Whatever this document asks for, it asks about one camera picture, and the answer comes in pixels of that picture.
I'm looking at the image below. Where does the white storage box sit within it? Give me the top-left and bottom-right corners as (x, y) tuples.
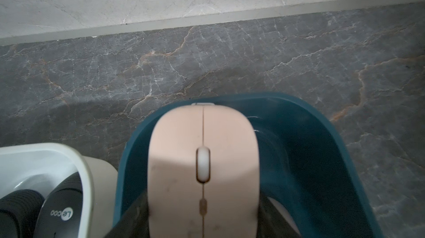
(1, 143), (118, 238)

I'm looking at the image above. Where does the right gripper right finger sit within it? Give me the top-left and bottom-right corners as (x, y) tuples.
(257, 193), (301, 238)

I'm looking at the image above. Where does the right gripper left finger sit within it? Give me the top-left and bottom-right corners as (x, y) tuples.
(105, 191), (149, 238)

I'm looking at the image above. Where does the right teal storage box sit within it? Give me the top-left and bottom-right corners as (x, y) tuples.
(113, 93), (383, 238)

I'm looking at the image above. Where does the black mouse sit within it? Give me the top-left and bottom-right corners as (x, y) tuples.
(34, 172), (83, 238)
(1, 189), (44, 238)

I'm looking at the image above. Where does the pink mouse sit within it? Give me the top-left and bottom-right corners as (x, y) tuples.
(268, 197), (301, 235)
(147, 104), (260, 238)

